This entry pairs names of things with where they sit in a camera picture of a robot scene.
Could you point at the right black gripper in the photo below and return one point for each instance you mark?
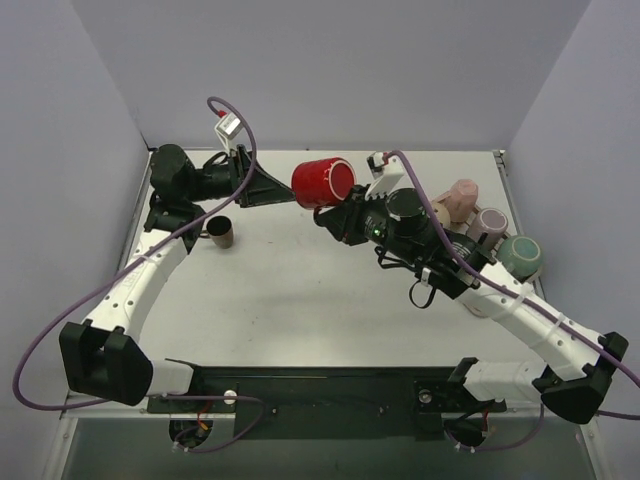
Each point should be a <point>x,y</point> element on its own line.
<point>351,215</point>

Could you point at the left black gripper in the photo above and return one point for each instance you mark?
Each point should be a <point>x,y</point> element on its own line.
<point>240,180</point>

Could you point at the red mug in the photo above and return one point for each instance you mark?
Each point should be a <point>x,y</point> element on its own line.
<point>322,183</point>

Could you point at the dark brown mug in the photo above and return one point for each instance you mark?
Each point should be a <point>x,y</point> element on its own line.
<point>219,230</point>

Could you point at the beige round mug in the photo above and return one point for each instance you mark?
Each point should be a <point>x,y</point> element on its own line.
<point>442,214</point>

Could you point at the pink faceted mug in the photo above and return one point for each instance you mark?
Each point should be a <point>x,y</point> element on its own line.
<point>460,200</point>

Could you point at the purple mug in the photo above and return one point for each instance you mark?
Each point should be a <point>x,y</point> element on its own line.
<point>488,227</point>

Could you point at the green mug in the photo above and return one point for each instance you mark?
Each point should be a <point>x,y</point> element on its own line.
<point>521,256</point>

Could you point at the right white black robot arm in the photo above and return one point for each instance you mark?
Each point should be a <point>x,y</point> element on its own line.
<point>576,365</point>

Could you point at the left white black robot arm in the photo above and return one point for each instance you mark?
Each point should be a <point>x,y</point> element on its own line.
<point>101,354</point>

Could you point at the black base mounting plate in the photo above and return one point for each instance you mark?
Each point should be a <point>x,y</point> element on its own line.
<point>337,403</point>

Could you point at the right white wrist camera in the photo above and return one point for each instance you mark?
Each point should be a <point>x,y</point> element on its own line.
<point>386,170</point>

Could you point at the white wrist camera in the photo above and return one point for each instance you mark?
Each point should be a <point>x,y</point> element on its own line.
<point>227,128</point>
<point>386,170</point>

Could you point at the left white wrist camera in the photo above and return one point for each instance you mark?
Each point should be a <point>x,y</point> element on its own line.
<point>227,128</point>

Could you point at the aluminium front rail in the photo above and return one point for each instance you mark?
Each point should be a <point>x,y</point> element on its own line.
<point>100,405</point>

